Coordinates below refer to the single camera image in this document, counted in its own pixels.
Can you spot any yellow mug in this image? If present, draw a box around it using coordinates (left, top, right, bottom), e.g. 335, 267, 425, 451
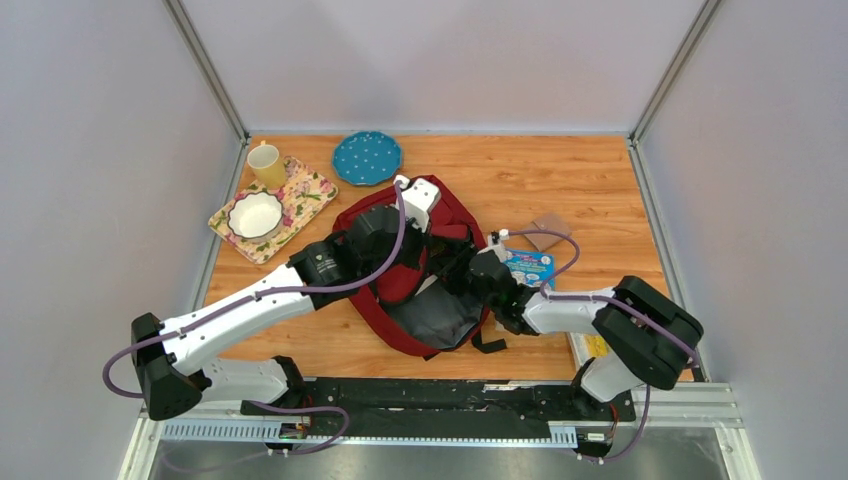
246, 141, 288, 189

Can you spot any red backpack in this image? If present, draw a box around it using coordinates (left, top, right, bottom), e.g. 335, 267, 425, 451
349, 175, 507, 360

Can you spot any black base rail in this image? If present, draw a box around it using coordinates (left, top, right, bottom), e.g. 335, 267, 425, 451
274, 377, 637, 441

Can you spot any white scalloped bowl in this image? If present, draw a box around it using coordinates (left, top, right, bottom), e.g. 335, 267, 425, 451
227, 192, 283, 241

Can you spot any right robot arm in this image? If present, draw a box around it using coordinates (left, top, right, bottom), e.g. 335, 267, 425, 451
442, 250, 704, 419

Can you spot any blue polka dot plate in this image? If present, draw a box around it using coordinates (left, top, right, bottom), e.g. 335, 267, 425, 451
331, 131, 403, 186

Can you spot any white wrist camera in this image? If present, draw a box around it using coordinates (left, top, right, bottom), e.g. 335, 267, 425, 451
487, 229, 510, 263
392, 175, 441, 233

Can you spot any brown leather wallet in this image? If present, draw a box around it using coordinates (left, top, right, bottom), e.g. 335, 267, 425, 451
525, 213, 573, 252

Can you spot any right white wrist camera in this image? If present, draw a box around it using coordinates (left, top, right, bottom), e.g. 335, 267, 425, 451
487, 229, 510, 263

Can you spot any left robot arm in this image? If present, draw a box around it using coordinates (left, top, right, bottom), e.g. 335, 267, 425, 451
131, 204, 479, 420

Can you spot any blue comic book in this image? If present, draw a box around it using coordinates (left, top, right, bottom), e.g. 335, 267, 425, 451
505, 249, 556, 287

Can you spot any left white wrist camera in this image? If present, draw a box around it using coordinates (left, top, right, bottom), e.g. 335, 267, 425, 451
392, 175, 441, 233

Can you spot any yellow illustrated book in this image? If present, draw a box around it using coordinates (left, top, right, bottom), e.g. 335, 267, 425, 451
567, 333, 609, 369

